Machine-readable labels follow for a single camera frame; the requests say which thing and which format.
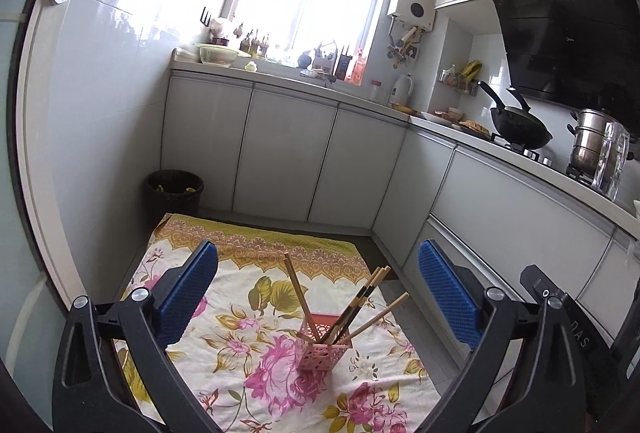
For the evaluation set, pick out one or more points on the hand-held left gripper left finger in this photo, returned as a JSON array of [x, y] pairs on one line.
[[192, 293]]

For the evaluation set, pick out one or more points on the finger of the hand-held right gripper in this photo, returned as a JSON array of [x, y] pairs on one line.
[[540, 285]]

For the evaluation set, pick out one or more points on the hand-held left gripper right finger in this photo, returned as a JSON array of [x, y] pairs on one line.
[[447, 293]]

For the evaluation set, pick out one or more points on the bunch of chopsticks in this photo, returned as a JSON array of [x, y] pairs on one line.
[[350, 313]]

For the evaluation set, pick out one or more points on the pink perforated utensil holder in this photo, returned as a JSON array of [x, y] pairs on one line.
[[317, 358]]

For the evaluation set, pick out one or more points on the floral printed cloth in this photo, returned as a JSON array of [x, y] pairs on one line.
[[250, 338]]

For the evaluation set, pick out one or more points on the dark wicker waste basket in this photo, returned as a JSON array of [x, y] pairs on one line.
[[175, 193]]

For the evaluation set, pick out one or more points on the clear glass pitcher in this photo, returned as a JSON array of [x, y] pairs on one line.
[[610, 163]]

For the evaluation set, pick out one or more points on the steel stock pot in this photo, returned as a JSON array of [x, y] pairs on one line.
[[587, 143]]

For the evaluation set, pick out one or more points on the black wok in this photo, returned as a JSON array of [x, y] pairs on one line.
[[522, 125]]

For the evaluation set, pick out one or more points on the white kitchen countertop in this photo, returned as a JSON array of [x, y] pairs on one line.
[[450, 125]]

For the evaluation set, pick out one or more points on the grey lower kitchen cabinets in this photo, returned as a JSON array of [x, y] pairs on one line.
[[290, 153]]

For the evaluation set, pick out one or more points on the white jug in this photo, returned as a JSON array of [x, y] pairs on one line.
[[402, 93]]

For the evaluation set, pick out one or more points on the small red-lidded jar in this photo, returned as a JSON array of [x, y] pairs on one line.
[[376, 92]]

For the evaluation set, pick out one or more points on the glass sliding door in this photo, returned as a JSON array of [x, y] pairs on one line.
[[20, 163]]

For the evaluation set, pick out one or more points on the white mixing bowl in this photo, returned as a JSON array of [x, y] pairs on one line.
[[217, 55]]

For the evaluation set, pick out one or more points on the red plastic container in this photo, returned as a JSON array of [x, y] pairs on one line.
[[359, 70]]

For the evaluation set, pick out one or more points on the black range hood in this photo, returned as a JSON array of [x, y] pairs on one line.
[[575, 43]]

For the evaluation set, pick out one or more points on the black knife block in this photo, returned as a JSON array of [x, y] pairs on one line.
[[342, 65]]

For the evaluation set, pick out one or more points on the dark teapot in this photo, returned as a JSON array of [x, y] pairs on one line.
[[305, 61]]

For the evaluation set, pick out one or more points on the row of small figurines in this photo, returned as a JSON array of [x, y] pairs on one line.
[[252, 42]]

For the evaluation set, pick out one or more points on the black pronged rack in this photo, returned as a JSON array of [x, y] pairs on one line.
[[206, 16]]

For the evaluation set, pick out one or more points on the wall spice rack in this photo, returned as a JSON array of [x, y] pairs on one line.
[[457, 80]]

